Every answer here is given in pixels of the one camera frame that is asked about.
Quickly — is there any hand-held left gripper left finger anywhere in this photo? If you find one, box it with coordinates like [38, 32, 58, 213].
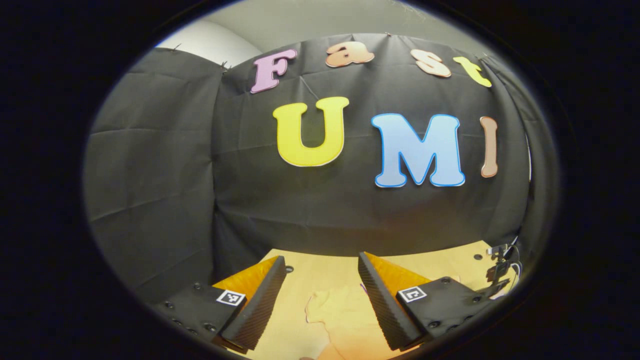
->
[152, 255, 288, 356]

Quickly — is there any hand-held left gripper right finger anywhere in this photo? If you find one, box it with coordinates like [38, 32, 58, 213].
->
[357, 251, 493, 352]

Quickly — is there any orange T-shirt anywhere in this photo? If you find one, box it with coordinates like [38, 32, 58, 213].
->
[304, 282, 401, 360]

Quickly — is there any black backdrop cloth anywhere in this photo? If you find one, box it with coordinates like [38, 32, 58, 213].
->
[84, 32, 551, 306]

